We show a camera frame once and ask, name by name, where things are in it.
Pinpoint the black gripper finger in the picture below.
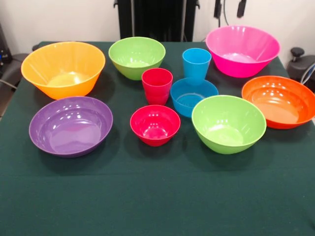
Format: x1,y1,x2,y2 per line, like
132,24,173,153
237,0,247,18
213,0,223,19

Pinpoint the pink bowl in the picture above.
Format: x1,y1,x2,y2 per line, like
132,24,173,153
205,25,281,78

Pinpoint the blue cup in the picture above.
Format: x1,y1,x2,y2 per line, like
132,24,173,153
182,48,212,86

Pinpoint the red cup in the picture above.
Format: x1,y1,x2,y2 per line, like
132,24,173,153
141,67,174,106

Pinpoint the black office chair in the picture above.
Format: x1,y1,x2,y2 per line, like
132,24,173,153
0,53,30,89
286,47,315,87

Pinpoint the green bowl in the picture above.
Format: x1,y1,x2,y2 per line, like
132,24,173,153
108,36,166,81
191,94,267,155

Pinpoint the orange bowl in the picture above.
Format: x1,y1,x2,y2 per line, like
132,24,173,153
241,75,315,130

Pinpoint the blue bowl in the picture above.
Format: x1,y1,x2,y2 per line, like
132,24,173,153
170,77,219,118

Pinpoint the red bowl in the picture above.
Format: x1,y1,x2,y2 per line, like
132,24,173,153
129,104,181,148

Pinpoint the yellow bowl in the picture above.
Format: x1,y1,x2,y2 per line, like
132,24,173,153
20,41,106,100

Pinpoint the purple bowl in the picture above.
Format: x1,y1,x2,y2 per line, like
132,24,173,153
29,96,114,158

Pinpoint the dark green tablecloth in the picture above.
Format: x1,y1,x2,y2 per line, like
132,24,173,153
0,41,315,236

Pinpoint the black computer box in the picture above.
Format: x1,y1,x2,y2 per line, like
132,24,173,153
0,23,13,66

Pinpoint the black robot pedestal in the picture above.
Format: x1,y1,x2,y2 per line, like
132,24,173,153
113,0,200,42

